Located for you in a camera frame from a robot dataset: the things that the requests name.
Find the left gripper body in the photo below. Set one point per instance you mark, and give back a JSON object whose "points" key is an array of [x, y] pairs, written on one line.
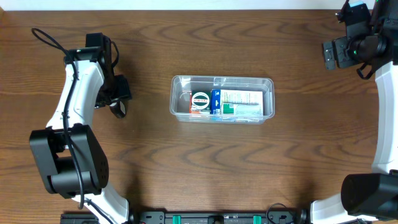
{"points": [[114, 89]]}

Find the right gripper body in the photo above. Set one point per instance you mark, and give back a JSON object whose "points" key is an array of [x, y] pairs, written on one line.
{"points": [[337, 53]]}

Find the black bottle white cap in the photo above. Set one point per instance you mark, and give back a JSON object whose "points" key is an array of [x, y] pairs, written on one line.
{"points": [[118, 109]]}

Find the red white medicine box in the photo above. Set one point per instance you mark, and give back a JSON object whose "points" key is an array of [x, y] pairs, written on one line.
{"points": [[184, 102]]}

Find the green Zam-Buk box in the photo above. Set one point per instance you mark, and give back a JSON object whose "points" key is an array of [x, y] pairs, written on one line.
{"points": [[200, 102]]}

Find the blue fever patch box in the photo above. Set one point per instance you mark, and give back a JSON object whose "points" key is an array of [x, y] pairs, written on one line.
{"points": [[218, 97]]}

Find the white green medicine box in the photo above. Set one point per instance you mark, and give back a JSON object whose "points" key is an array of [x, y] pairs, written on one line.
{"points": [[241, 109]]}

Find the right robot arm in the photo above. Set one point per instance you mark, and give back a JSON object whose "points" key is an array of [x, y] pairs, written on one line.
{"points": [[370, 43]]}

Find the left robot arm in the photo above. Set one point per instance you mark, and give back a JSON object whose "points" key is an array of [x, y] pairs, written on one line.
{"points": [[67, 154]]}

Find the clear plastic container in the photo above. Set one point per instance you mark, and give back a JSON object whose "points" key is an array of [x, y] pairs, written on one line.
{"points": [[208, 83]]}

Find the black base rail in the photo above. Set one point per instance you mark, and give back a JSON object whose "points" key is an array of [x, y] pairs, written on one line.
{"points": [[273, 216]]}

